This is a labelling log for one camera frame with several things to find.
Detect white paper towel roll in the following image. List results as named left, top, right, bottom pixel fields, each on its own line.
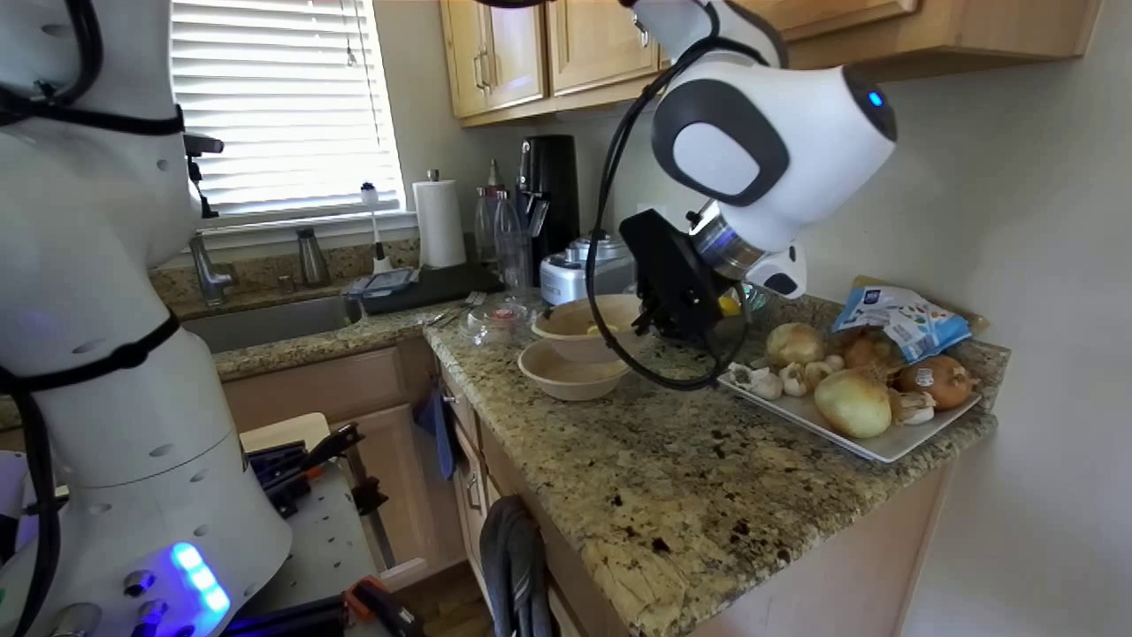
left=409, top=168, right=470, bottom=271

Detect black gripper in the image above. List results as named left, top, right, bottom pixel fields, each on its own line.
left=640, top=226, right=749, bottom=354

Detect yellow onion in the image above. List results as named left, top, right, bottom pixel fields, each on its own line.
left=759, top=319, right=831, bottom=370
left=810, top=369, right=897, bottom=446

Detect grey robot cart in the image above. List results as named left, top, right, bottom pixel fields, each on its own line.
left=238, top=410, right=391, bottom=620

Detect light wood base cabinet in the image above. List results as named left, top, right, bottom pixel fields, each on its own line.
left=219, top=336, right=470, bottom=584
left=422, top=332, right=950, bottom=637

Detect white rectangular tray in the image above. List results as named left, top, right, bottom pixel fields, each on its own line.
left=713, top=349, right=989, bottom=468

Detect blue hanging cloth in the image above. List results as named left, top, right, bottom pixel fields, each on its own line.
left=409, top=391, right=468, bottom=480

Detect clear glass fruit bowl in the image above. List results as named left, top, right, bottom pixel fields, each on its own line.
left=704, top=291, right=786, bottom=357

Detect silver sink faucet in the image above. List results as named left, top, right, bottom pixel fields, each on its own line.
left=183, top=226, right=241, bottom=306

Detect silver food processor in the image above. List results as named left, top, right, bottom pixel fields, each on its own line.
left=536, top=233, right=640, bottom=312

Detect small glass bowl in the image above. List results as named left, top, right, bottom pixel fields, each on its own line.
left=460, top=295, right=536, bottom=349

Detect large clear water bottle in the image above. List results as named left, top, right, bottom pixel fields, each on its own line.
left=470, top=174, right=513, bottom=291

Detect dark grey hanging towel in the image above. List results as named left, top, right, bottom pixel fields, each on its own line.
left=474, top=493, right=560, bottom=637

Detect black soda maker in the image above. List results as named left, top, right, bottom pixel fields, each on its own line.
left=518, top=131, right=585, bottom=284

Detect blue white food package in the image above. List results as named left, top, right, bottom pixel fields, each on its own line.
left=831, top=279, right=977, bottom=369

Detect white dish brush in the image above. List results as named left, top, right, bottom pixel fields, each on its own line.
left=356, top=178, right=401, bottom=284

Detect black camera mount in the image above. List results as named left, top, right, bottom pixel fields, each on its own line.
left=180, top=131, right=230, bottom=221

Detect white window blinds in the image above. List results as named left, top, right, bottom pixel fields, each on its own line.
left=166, top=0, right=409, bottom=226

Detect cream shallow plate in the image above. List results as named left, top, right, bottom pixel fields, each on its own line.
left=528, top=291, right=649, bottom=345
left=513, top=336, right=637, bottom=406

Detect light wood upper cabinet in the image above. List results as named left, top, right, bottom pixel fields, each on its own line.
left=435, top=0, right=1107, bottom=131

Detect steel kitchen sink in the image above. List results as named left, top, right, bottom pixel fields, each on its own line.
left=180, top=291, right=366, bottom=357

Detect black drying mat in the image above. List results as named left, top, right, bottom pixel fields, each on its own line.
left=350, top=258, right=505, bottom=322

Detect brown shallot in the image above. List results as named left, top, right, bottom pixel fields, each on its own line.
left=843, top=328, right=908, bottom=382
left=915, top=354, right=983, bottom=415

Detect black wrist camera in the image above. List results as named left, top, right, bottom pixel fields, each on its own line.
left=618, top=209, right=673, bottom=285

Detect white mushroom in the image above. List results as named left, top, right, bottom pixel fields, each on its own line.
left=726, top=357, right=790, bottom=403
left=890, top=387, right=942, bottom=433
left=777, top=362, right=822, bottom=400

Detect black clamp orange tips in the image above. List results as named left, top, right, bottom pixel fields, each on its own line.
left=244, top=422, right=368, bottom=523

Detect clear bottle silver cap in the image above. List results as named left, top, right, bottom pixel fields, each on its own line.
left=501, top=192, right=540, bottom=295

